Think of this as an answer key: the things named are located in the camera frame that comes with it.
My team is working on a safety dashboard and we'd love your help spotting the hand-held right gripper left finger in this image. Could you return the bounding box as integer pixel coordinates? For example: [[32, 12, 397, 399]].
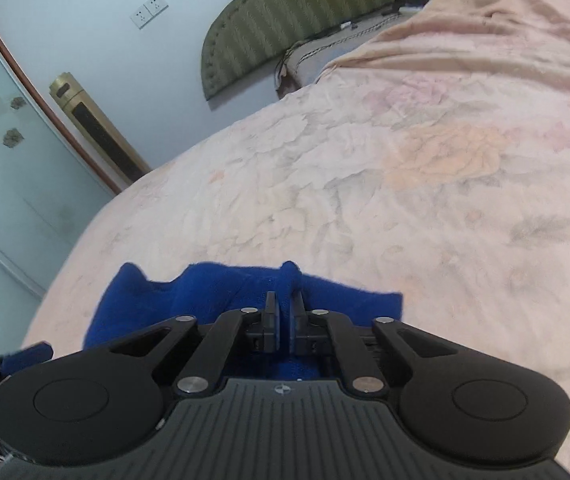
[[108, 291, 281, 401]]

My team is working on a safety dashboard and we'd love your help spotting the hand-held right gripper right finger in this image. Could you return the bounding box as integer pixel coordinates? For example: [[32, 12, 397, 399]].
[[290, 291, 459, 402]]

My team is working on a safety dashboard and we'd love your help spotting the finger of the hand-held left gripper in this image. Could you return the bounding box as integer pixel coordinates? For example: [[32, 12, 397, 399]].
[[0, 341, 55, 387]]

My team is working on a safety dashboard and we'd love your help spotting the blue small garment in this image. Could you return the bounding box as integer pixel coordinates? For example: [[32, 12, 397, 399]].
[[82, 260, 405, 385]]

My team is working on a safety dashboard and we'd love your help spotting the bed with peach sheet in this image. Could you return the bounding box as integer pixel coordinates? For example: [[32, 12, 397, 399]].
[[21, 0, 570, 480]]

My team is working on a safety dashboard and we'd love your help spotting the frosted glass sliding door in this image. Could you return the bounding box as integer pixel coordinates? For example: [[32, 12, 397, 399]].
[[0, 0, 116, 301]]

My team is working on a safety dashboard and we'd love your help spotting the gold tower air conditioner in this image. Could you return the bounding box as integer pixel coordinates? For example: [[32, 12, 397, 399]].
[[48, 72, 154, 187]]

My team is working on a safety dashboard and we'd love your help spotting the worn mattress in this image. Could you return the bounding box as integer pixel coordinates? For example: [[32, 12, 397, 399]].
[[275, 9, 418, 101]]

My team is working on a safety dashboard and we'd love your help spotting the green padded headboard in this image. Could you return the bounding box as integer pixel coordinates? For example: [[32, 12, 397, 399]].
[[200, 0, 442, 102]]

